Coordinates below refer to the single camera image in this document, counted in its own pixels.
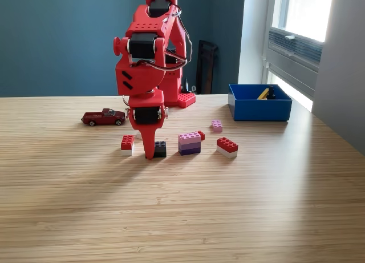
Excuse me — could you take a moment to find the black brick stack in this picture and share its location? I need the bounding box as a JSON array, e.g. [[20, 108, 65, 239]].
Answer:
[[153, 140, 167, 159]]

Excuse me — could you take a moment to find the pink and purple brick stack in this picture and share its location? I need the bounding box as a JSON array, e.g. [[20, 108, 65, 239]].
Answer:
[[178, 131, 202, 156]]

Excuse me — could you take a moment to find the yellow toy digger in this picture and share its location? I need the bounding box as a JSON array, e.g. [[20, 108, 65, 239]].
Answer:
[[257, 85, 277, 101]]

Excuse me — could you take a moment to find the blue plastic bin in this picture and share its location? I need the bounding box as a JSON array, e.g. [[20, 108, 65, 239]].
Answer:
[[228, 83, 293, 122]]

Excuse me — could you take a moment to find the red and white brick stack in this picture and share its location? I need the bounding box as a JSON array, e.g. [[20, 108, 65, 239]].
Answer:
[[216, 136, 240, 159], [120, 135, 135, 156]]

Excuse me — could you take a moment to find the dark red toy car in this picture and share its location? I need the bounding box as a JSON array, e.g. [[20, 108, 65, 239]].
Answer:
[[80, 108, 127, 127]]

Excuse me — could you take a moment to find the dark wooden chair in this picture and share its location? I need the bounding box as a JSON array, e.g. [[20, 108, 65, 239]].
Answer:
[[196, 39, 220, 95]]

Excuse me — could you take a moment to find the grey louvred window vent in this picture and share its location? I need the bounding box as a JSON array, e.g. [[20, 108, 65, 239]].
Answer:
[[267, 27, 324, 66]]

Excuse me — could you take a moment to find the white framed window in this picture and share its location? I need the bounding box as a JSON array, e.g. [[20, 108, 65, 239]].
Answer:
[[270, 0, 334, 43]]

